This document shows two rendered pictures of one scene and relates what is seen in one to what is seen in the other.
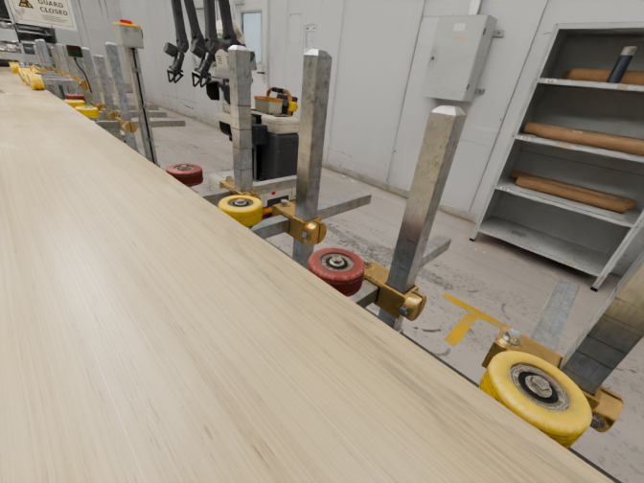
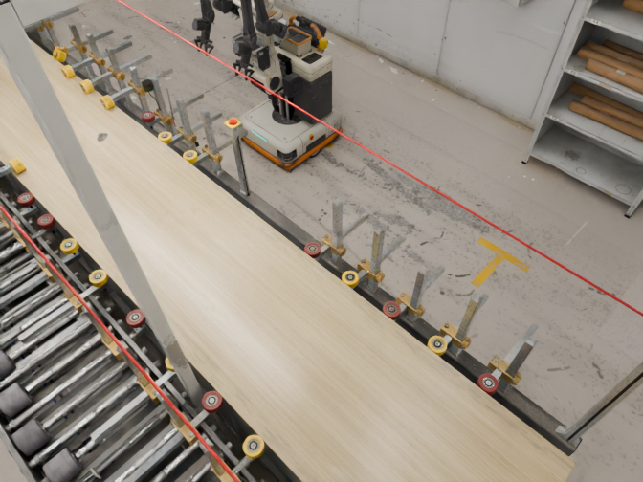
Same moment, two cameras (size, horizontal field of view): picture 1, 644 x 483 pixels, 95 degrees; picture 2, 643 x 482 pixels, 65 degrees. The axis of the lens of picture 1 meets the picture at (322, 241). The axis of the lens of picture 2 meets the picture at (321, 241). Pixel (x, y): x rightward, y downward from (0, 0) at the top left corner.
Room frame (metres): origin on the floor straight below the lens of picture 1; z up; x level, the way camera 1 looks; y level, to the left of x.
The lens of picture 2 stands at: (-0.85, 0.23, 2.86)
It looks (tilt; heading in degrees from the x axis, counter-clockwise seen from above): 51 degrees down; 3
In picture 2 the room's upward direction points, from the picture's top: 1 degrees counter-clockwise
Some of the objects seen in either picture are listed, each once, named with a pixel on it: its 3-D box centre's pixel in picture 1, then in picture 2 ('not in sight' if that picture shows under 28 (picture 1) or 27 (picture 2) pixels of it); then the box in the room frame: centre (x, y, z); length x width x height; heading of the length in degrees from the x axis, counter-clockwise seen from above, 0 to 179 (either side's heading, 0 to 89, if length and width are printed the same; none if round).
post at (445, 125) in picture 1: (405, 263); (416, 299); (0.42, -0.14, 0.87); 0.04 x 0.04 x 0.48; 48
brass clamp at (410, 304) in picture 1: (386, 288); (410, 304); (0.44, -0.13, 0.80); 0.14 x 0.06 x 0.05; 48
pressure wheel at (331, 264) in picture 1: (333, 290); (390, 315); (0.35, -0.02, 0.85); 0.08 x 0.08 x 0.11
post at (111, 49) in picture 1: (123, 104); (211, 144); (1.43, 0.97, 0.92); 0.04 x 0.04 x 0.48; 48
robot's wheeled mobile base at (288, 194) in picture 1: (257, 189); (289, 125); (2.57, 0.64, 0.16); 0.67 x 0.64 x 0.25; 138
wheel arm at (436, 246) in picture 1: (396, 273); (415, 295); (0.49, -0.16, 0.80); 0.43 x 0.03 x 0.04; 138
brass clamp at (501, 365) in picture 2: not in sight; (504, 370); (0.10, -0.50, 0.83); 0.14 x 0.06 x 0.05; 48
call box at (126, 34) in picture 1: (128, 36); (233, 128); (1.25, 0.78, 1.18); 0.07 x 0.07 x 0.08; 48
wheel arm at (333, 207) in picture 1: (312, 215); (376, 262); (0.66, 0.03, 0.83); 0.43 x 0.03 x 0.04; 138
